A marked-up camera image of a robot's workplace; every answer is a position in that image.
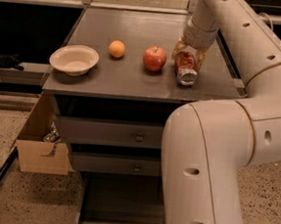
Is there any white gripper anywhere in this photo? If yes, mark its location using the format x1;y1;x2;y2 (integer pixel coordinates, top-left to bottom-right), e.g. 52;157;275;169
172;18;218;70

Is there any red coke can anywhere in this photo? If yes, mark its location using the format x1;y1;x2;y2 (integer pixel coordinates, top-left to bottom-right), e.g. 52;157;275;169
174;51;198;86

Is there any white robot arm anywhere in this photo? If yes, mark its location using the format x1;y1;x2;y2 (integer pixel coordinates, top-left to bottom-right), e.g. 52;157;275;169
161;0;281;224

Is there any grey drawer cabinet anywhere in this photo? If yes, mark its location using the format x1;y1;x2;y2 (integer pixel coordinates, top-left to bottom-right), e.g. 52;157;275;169
29;3;255;224

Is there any top grey drawer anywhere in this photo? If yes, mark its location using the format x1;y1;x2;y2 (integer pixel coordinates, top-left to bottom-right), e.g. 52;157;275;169
54;115;163;149

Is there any middle grey drawer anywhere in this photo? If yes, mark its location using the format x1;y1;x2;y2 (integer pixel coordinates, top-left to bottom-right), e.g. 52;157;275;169
69;153;161;176

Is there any open bottom grey drawer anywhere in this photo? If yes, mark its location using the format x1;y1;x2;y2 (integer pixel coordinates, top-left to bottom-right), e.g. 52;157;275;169
74;172;165;224

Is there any red apple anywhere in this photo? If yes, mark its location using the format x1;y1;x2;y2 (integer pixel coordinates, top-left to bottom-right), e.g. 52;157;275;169
142;46;167;72

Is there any orange fruit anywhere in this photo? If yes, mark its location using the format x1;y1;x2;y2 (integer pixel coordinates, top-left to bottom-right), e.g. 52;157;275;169
109;40;125;58

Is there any white bowl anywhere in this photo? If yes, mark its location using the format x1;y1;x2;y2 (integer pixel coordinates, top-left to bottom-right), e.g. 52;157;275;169
49;45;99;76

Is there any cardboard box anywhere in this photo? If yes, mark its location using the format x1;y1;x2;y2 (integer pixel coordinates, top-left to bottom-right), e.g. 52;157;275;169
15;95;71;175

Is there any white cable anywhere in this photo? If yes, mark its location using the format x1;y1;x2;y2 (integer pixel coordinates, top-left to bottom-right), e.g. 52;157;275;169
258;12;277;27

